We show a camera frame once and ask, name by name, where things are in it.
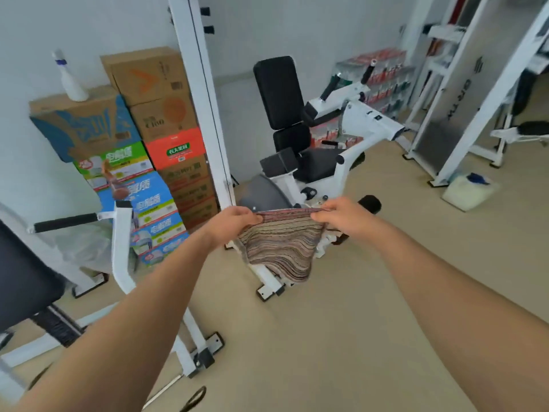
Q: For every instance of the person's left hand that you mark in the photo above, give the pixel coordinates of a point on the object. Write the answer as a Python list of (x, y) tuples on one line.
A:
[(229, 225)]

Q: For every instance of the person's right hand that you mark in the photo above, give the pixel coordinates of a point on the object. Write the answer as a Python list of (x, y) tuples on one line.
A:
[(349, 218)]

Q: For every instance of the person's right thumb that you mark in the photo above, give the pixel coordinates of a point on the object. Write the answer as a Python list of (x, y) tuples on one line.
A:
[(328, 221)]

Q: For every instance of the person's left thumb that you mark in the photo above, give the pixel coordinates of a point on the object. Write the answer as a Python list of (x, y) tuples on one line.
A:
[(248, 225)]

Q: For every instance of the striped multicolour cloth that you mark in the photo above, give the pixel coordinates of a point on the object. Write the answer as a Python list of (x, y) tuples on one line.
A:
[(281, 246)]

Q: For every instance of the person's right forearm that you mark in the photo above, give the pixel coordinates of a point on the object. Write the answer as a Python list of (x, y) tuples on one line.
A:
[(450, 304)]

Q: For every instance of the person's left forearm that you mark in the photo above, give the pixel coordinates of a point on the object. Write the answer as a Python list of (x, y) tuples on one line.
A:
[(128, 334)]

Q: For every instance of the grey round machine cover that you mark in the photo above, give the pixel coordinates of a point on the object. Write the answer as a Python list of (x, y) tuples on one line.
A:
[(261, 193)]

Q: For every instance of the black foam roller pad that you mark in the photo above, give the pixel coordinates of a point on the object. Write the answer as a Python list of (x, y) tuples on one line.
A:
[(371, 204)]

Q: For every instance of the brown printed cardboard box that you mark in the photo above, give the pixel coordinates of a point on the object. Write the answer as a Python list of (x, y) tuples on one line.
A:
[(186, 172), (200, 215), (195, 193)]

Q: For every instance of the black seat pad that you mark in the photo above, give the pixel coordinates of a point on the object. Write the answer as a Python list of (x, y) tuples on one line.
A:
[(317, 163)]

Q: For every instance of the blue and white cardboard box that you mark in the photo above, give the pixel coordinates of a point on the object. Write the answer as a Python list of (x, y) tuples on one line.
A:
[(148, 197), (165, 252), (161, 233)]

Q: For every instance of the red drink pack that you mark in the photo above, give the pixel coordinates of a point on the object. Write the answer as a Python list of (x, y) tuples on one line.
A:
[(328, 132)]

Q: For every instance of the white seated gym machine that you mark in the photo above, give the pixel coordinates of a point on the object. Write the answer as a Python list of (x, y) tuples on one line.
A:
[(364, 124)]

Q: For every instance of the red cardboard box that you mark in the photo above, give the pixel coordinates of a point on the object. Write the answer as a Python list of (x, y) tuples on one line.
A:
[(176, 149)]

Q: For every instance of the black backrest pad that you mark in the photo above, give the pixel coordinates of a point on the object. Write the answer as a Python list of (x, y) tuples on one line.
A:
[(278, 92)]

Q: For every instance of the brown box with orange circle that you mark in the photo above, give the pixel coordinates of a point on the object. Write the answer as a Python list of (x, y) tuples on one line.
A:
[(165, 117)]

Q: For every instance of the white plastic jug blue cap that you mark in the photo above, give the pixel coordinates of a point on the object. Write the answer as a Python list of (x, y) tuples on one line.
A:
[(469, 192)]

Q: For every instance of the green and white cardboard box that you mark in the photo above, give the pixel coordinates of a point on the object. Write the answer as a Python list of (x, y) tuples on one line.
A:
[(116, 165)]

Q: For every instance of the stack of shrink-wrapped drink packs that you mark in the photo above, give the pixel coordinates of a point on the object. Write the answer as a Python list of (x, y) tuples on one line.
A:
[(384, 83)]

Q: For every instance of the clear plastic sheet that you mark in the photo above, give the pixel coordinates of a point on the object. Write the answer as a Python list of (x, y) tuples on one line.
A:
[(81, 248)]

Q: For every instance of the brown box with orange arrow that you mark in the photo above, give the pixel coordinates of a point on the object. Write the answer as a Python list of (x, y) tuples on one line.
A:
[(146, 75)]

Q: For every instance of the white machine with grey panel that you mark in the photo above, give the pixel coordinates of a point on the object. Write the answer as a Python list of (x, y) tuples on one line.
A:
[(467, 94)]

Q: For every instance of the blue and brown cardboard box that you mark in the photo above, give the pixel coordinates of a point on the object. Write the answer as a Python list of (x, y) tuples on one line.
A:
[(83, 124)]

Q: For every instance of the white bench with black pad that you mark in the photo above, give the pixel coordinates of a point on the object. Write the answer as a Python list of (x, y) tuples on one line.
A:
[(525, 130)]

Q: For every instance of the white spray bottle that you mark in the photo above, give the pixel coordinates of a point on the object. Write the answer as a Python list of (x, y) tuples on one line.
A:
[(70, 83)]

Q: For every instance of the black bench pad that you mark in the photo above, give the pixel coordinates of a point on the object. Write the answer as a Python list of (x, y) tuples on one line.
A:
[(25, 278)]

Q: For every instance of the white dip station frame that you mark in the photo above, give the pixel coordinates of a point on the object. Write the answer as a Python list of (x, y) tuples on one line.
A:
[(122, 248)]

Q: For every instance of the white upright rack post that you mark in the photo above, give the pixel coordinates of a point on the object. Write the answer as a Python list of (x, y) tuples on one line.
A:
[(199, 98)]

